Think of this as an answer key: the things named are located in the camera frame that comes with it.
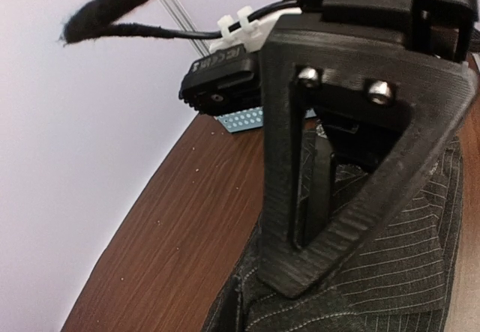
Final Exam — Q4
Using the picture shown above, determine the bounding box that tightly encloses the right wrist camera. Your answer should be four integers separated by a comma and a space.
178, 5, 303, 116

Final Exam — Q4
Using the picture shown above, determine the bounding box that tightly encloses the right aluminium corner post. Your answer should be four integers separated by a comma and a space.
159, 0, 209, 57

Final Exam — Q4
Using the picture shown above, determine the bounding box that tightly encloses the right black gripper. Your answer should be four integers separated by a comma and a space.
284, 0, 479, 62

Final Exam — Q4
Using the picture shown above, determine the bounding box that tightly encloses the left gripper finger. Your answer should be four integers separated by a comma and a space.
209, 275, 243, 332

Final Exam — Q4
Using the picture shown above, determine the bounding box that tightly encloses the black pinstriped long sleeve shirt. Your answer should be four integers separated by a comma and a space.
226, 139, 463, 331

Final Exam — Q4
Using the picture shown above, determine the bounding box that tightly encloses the light blue perforated plastic basket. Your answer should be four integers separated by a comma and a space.
214, 103, 320, 137

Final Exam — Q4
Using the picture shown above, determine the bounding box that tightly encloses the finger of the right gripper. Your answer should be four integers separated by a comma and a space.
259, 13, 476, 298
305, 136, 337, 245

